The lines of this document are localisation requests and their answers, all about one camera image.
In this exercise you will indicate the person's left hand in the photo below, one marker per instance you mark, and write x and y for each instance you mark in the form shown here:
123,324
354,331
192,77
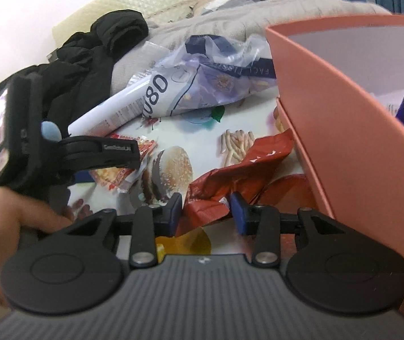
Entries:
0,230

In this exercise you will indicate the small red white packet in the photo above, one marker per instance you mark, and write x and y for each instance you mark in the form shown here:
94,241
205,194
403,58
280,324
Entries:
116,179

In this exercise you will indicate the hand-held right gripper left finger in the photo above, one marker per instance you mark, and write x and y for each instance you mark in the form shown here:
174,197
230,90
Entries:
173,216

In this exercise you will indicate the grey duvet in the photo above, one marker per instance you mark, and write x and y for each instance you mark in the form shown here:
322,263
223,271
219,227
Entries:
294,10

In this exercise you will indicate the black puffer jacket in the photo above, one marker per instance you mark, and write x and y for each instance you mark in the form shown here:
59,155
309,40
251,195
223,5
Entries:
92,60

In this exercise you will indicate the clear blue printed plastic bag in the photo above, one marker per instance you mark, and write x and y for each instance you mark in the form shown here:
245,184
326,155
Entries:
216,78

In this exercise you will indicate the cream quilted headboard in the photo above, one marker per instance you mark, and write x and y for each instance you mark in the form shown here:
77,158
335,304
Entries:
116,0

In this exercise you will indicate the white blue plush penguin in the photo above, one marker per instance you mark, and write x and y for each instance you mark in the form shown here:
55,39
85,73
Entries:
51,131

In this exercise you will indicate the shiny red snack packet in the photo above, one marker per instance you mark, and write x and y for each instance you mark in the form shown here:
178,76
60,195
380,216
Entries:
223,184

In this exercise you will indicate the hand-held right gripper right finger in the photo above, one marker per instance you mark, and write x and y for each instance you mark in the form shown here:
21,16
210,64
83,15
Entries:
239,214

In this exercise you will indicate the white rolled package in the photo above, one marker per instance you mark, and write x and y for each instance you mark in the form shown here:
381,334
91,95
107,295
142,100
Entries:
116,113

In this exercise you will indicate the food printed tablecloth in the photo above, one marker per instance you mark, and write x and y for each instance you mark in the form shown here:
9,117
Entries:
202,138

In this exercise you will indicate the pink cardboard box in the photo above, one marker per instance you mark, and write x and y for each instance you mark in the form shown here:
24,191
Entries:
357,148

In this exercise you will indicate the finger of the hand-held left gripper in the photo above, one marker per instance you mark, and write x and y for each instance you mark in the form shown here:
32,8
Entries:
99,154

